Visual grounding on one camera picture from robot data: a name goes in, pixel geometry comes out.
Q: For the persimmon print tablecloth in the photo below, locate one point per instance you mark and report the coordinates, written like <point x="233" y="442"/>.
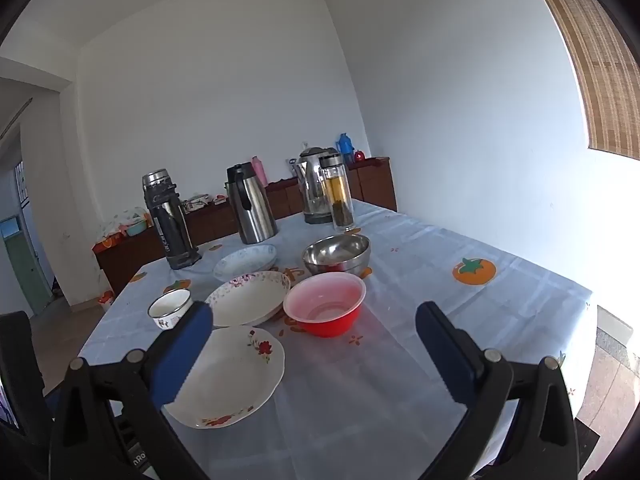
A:
<point x="400" y="310"/>

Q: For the green door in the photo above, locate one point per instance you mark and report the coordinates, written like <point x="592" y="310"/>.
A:
<point x="25" y="270"/>

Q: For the steel electric kettle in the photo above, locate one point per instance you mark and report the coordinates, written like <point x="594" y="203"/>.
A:
<point x="311" y="185"/>

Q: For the pink thermos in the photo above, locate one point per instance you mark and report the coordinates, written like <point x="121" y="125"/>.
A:
<point x="259" y="170"/>

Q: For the white enamel cup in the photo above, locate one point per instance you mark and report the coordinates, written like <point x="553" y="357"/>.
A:
<point x="167" y="310"/>

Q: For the bamboo window blind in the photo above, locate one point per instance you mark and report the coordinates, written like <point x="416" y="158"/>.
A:
<point x="600" y="60"/>

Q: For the brown wooden sideboard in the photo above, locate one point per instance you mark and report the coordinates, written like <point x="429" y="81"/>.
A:
<point x="210" y="220"/>

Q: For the black thermos flask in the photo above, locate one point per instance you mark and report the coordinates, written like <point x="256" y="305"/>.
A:
<point x="170" y="225"/>

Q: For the white tube light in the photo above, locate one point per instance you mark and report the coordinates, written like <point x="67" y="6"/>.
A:
<point x="15" y="117"/>

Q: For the glass tea bottle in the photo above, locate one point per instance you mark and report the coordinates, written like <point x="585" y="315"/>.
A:
<point x="337" y="190"/>

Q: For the teal bowl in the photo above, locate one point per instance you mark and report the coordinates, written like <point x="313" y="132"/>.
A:
<point x="136" y="228"/>

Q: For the purple flower plate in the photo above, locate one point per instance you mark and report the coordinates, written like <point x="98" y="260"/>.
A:
<point x="245" y="300"/>

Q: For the small red object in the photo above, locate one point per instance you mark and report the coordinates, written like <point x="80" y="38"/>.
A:
<point x="105" y="300"/>

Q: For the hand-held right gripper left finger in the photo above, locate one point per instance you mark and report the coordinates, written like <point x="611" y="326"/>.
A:
<point x="184" y="355"/>

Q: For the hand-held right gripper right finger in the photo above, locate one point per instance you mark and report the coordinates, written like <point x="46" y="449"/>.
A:
<point x="445" y="355"/>

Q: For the mesh food cover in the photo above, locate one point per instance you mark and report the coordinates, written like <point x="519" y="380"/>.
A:
<point x="117" y="220"/>

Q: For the red plastic bowl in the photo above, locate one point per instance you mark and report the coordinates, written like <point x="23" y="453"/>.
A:
<point x="325" y="305"/>

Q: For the blue thermos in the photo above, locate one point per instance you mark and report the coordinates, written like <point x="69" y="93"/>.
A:
<point x="345" y="147"/>

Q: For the blue patterned plate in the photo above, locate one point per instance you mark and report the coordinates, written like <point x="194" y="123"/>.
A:
<point x="242" y="262"/>

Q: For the red flower plate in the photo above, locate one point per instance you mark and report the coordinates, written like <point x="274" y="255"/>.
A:
<point x="235" y="375"/>

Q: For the colourful packet pile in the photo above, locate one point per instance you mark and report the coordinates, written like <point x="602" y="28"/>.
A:
<point x="200" y="203"/>

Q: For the stainless steel bowl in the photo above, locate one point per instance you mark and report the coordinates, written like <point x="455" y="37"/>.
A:
<point x="335" y="255"/>

